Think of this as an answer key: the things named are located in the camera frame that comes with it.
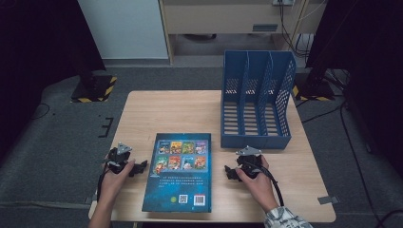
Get short black floor cable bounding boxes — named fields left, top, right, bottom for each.
left=30, top=103, right=51, bottom=121

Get blue plastic file rack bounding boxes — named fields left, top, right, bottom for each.
left=220, top=49, right=297, bottom=150

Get hand-held gripper black cable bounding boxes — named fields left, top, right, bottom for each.
left=243, top=161, right=285, bottom=207
left=96, top=167, right=110, bottom=202

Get black hanging cables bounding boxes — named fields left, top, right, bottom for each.
left=278, top=0, right=315, bottom=60

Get right hand-held gripper black cable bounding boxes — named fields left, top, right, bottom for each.
left=243, top=161, right=285, bottom=207

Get beige wooden cabinet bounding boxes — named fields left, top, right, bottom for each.
left=158, top=0, right=327, bottom=66

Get person's right hand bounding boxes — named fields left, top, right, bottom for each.
left=235, top=155, right=279, bottom=213

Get person's left hand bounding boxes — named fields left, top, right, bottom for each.
left=100, top=159, right=137, bottom=199

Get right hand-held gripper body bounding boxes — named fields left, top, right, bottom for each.
left=235, top=145, right=264, bottom=179

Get left hand-held gripper black cable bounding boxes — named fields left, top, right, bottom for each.
left=96, top=167, right=110, bottom=202

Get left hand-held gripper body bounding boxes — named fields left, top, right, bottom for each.
left=105, top=142, right=133, bottom=174

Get dark curtain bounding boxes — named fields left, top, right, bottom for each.
left=305, top=0, right=403, bottom=179
left=0, top=0, right=107, bottom=165

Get long black floor cable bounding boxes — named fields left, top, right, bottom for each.
left=300, top=101, right=386, bottom=228

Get black stand base yellow stripes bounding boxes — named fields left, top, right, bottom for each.
left=69, top=70, right=118, bottom=105
left=292, top=70, right=336, bottom=103

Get white panel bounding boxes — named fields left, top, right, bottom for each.
left=76, top=0, right=169, bottom=60

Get dark blue picture book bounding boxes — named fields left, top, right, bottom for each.
left=141, top=132, right=213, bottom=214

